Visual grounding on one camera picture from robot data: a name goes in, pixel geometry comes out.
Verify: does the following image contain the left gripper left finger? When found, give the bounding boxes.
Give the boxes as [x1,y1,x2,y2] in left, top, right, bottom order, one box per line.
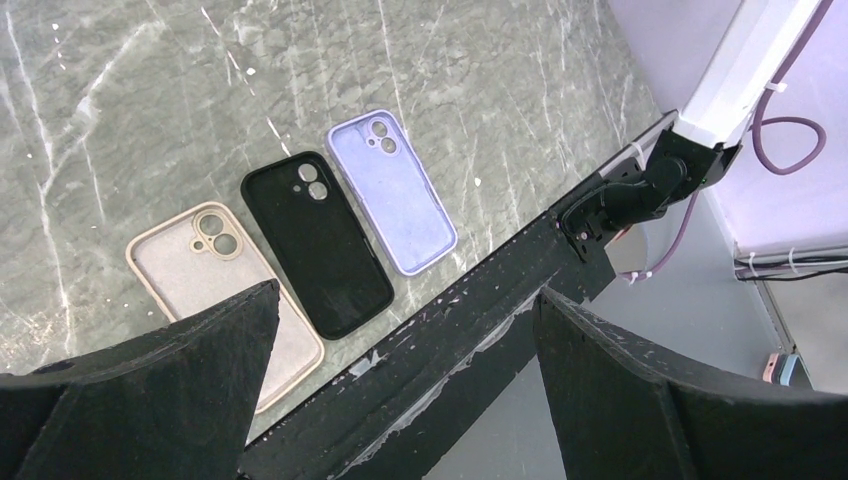
[1,280,280,479]

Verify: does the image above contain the black phone case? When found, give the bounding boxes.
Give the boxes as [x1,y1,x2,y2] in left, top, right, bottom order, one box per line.
[240,151,395,340]

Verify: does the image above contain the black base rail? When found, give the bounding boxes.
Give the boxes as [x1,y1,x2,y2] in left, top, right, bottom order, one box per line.
[238,109,684,480]

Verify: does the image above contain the pink phone case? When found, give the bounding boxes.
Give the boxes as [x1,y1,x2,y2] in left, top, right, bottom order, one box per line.
[126,202,325,413]

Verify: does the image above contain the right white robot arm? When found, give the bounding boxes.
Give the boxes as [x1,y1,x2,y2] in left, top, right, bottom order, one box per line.
[558,1,831,263]

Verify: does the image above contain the lilac phone case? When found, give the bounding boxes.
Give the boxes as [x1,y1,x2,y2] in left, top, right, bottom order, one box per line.
[326,109,458,277]

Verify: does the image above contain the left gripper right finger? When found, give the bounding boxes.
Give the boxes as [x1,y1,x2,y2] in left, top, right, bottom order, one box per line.
[533,288,847,479]

